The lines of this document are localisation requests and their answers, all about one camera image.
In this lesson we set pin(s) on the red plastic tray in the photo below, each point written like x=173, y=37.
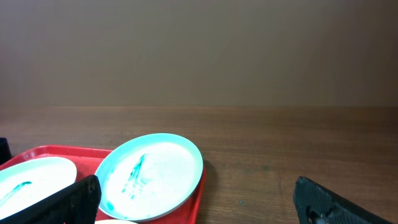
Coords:
x=87, y=161

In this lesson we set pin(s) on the white plate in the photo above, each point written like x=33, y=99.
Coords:
x=29, y=182
x=114, y=221
x=149, y=177

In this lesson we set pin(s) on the dark green tray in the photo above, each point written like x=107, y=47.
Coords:
x=5, y=154

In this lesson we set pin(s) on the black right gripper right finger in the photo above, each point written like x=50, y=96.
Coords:
x=316, y=204

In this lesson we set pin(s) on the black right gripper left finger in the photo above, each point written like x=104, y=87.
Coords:
x=75, y=204

